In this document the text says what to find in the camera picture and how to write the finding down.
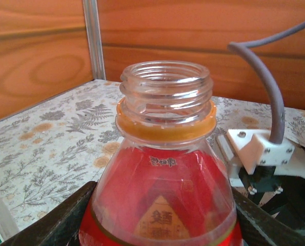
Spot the floral patterned tablecloth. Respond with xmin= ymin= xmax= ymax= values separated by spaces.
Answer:
xmin=0 ymin=78 xmax=305 ymax=231

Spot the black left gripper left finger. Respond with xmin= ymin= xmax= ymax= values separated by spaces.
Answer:
xmin=1 ymin=180 xmax=98 ymax=246

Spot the red label plastic bottle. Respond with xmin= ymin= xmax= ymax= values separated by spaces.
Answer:
xmin=78 ymin=60 xmax=245 ymax=246

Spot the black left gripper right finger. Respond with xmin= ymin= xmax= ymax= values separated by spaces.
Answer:
xmin=231 ymin=188 xmax=305 ymax=246

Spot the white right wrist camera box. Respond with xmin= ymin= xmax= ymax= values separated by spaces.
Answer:
xmin=215 ymin=128 xmax=305 ymax=188

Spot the aluminium frame post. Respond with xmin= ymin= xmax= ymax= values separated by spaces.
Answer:
xmin=82 ymin=0 xmax=107 ymax=80

